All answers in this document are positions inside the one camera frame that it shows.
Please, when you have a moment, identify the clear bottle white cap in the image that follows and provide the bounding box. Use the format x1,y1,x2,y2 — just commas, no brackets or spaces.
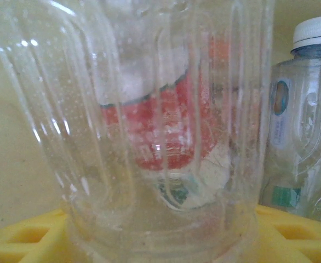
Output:
0,0,277,263

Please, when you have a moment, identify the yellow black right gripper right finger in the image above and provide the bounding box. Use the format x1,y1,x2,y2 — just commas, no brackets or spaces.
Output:
255,204,321,263

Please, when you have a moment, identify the clear bottle narrow white label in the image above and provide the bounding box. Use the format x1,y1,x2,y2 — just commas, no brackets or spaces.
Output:
260,15,321,221

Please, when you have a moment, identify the red white green label bottle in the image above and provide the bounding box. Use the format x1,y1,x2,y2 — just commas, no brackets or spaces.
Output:
99,38,232,211

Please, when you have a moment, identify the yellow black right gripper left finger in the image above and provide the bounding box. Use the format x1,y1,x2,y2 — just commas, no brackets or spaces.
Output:
0,208,74,263

